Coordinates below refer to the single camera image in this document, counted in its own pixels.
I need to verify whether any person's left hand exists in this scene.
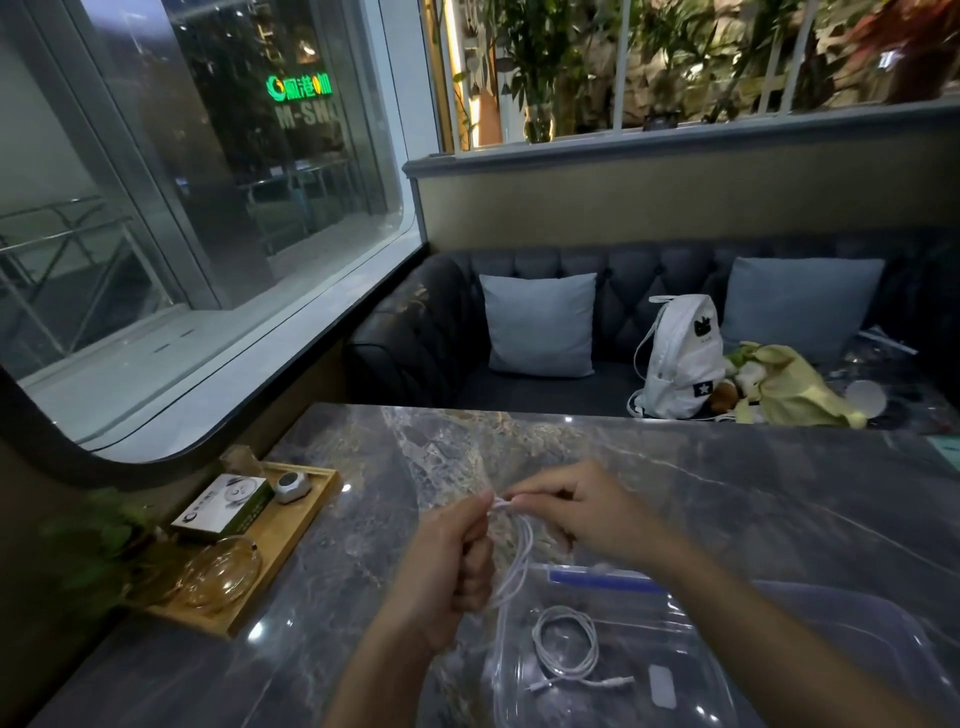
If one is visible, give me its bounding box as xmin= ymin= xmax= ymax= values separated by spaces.
xmin=384 ymin=491 xmax=497 ymax=655

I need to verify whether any person's right hand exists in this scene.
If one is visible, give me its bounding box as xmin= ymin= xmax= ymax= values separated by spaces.
xmin=504 ymin=459 xmax=671 ymax=573

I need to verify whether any white cable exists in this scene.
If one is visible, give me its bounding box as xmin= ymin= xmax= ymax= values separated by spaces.
xmin=483 ymin=496 xmax=536 ymax=612
xmin=526 ymin=605 xmax=636 ymax=693

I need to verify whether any person's left forearm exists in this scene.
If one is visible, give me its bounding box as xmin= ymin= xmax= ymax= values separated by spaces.
xmin=322 ymin=611 xmax=451 ymax=728

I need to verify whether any clear zip bag blue strip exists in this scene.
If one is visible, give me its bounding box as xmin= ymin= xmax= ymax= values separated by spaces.
xmin=491 ymin=562 xmax=740 ymax=728

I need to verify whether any dark tufted sofa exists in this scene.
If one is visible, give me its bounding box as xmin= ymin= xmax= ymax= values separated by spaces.
xmin=344 ymin=228 xmax=960 ymax=436

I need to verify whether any wooden tray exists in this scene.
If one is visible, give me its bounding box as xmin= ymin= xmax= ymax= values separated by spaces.
xmin=146 ymin=461 xmax=341 ymax=641

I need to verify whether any grey square cushion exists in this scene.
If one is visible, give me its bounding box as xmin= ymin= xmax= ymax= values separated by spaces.
xmin=479 ymin=273 xmax=599 ymax=379
xmin=721 ymin=257 xmax=887 ymax=366

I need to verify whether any small white adapter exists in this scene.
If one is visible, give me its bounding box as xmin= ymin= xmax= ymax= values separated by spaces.
xmin=648 ymin=663 xmax=678 ymax=711

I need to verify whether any white backpack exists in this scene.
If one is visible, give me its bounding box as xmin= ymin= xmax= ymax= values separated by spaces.
xmin=627 ymin=294 xmax=727 ymax=421

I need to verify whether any green white tissue box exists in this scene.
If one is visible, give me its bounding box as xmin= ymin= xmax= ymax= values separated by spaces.
xmin=171 ymin=473 xmax=276 ymax=541

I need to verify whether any clear glass ashtray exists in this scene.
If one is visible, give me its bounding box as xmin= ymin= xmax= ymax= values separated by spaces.
xmin=174 ymin=535 xmax=264 ymax=612

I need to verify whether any yellow cloth bag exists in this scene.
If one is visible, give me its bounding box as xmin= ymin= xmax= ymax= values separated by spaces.
xmin=726 ymin=342 xmax=869 ymax=431

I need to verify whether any clear plastic bin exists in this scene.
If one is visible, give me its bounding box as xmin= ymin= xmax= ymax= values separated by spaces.
xmin=705 ymin=579 xmax=960 ymax=728

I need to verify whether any green potted plant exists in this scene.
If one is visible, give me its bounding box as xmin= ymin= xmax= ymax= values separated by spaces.
xmin=30 ymin=487 xmax=174 ymax=624

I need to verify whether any large window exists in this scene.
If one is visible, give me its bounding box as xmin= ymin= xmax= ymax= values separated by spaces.
xmin=0 ymin=0 xmax=425 ymax=466

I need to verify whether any white railing with plants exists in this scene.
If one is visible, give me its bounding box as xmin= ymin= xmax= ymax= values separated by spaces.
xmin=423 ymin=0 xmax=960 ymax=155

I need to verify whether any coiled white cable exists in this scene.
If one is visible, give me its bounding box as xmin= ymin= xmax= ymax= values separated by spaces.
xmin=526 ymin=605 xmax=636 ymax=693

